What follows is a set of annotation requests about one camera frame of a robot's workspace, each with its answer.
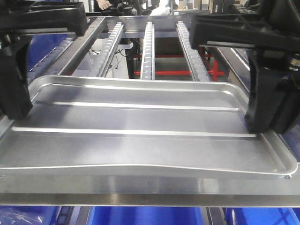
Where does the steel front shelf rail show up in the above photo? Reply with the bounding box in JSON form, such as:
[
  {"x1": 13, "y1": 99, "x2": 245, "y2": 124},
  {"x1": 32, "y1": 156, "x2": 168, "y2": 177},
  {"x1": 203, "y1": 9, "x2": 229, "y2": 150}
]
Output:
[{"x1": 0, "y1": 175, "x2": 300, "y2": 207}]

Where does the blue bin bottom centre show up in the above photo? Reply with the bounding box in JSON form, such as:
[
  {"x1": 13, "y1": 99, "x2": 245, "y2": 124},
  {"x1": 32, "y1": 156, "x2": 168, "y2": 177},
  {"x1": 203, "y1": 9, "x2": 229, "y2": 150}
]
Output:
[{"x1": 87, "y1": 206, "x2": 204, "y2": 225}]

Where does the silver ribbed metal tray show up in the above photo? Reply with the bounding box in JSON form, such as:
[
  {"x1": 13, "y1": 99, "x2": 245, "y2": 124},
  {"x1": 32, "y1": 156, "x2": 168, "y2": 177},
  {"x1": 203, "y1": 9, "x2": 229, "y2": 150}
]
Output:
[{"x1": 0, "y1": 75, "x2": 298, "y2": 177}]

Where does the red metal floor frame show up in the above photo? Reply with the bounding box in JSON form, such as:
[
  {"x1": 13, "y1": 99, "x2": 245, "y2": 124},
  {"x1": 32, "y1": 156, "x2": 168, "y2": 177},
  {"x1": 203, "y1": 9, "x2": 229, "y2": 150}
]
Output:
[{"x1": 132, "y1": 46, "x2": 225, "y2": 82}]

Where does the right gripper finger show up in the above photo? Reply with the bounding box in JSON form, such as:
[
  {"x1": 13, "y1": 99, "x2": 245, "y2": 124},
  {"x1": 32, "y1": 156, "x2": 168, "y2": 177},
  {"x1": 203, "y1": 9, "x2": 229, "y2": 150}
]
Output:
[{"x1": 272, "y1": 75, "x2": 300, "y2": 134}]

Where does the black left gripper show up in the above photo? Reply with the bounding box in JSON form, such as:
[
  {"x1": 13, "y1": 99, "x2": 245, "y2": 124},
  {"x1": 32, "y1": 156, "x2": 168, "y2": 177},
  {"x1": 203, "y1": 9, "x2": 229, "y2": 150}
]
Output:
[{"x1": 0, "y1": 0, "x2": 87, "y2": 120}]

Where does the right white roller track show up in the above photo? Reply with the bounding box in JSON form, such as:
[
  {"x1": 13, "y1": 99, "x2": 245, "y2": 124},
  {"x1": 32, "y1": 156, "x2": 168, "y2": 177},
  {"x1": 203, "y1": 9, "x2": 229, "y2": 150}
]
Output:
[{"x1": 176, "y1": 21, "x2": 210, "y2": 82}]

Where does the white roller track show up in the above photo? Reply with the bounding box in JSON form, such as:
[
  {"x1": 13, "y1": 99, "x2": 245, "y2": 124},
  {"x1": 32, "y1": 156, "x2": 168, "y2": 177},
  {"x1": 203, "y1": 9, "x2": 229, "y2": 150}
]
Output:
[
  {"x1": 140, "y1": 22, "x2": 155, "y2": 80},
  {"x1": 176, "y1": 21, "x2": 210, "y2": 82},
  {"x1": 88, "y1": 22, "x2": 124, "y2": 77}
]

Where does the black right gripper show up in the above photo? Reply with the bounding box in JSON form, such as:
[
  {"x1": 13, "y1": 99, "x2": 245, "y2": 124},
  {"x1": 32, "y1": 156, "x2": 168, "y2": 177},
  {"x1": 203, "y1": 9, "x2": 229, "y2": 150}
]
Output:
[{"x1": 189, "y1": 0, "x2": 300, "y2": 134}]

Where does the far left roller track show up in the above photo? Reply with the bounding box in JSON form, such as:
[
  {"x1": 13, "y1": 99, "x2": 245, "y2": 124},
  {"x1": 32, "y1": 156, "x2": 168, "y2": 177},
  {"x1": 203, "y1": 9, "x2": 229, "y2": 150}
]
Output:
[{"x1": 27, "y1": 35, "x2": 73, "y2": 81}]

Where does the left white roller track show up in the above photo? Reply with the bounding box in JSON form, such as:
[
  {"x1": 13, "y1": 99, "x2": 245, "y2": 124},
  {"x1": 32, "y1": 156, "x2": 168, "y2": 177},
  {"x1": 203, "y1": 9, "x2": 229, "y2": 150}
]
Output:
[{"x1": 88, "y1": 22, "x2": 124, "y2": 77}]

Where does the middle white roller track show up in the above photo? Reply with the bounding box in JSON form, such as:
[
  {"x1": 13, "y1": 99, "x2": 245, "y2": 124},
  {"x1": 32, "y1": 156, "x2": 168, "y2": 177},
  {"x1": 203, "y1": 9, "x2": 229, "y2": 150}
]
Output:
[{"x1": 140, "y1": 22, "x2": 155, "y2": 80}]

